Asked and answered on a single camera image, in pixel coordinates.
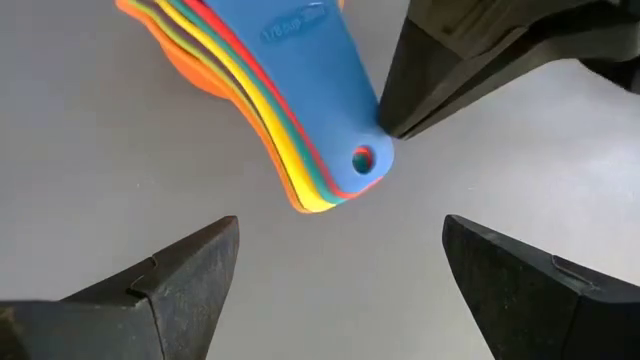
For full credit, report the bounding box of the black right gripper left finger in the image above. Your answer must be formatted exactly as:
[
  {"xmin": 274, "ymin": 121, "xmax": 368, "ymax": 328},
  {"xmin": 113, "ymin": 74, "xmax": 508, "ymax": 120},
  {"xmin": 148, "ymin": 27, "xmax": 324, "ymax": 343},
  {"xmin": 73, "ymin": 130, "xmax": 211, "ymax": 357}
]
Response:
[{"xmin": 0, "ymin": 215, "xmax": 241, "ymax": 360}]

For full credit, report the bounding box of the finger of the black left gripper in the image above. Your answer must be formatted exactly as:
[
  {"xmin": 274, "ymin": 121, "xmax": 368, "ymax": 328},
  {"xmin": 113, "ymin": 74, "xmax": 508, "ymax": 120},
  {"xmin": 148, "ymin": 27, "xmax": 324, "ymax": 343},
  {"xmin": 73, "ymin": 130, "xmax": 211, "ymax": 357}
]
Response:
[{"xmin": 377, "ymin": 0, "xmax": 640, "ymax": 141}]

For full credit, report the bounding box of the orange measuring cup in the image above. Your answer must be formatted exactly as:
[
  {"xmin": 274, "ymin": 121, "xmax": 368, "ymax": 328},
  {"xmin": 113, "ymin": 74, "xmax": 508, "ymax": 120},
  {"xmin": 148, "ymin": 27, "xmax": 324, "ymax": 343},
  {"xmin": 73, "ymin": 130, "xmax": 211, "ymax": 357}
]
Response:
[{"xmin": 114, "ymin": 0, "xmax": 314, "ymax": 215}]

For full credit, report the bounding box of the red measuring cup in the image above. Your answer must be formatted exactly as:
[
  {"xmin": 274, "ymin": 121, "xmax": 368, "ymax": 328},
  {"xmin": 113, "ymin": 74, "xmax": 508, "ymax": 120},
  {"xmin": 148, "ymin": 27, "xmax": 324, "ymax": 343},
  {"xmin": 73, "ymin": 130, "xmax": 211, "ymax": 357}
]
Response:
[{"xmin": 187, "ymin": 0, "xmax": 386, "ymax": 200}]

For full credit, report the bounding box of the teal measuring cup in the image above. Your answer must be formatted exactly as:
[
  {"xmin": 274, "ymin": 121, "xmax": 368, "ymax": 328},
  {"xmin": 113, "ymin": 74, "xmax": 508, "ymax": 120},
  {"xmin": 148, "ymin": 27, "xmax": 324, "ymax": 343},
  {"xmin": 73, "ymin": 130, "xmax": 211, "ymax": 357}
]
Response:
[{"xmin": 169, "ymin": 0, "xmax": 374, "ymax": 205}]

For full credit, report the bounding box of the yellow measuring cup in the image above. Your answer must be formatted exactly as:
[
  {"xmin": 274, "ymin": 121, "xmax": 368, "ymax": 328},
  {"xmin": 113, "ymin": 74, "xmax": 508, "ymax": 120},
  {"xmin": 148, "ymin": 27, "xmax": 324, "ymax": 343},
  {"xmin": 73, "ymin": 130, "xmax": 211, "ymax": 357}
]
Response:
[{"xmin": 153, "ymin": 0, "xmax": 337, "ymax": 214}]

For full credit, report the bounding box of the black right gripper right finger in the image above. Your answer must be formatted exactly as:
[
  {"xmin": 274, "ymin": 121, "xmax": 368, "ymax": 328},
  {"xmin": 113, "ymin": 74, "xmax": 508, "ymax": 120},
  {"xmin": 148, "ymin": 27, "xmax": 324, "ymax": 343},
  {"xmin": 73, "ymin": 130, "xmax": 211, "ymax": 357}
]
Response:
[{"xmin": 442, "ymin": 214, "xmax": 640, "ymax": 360}]

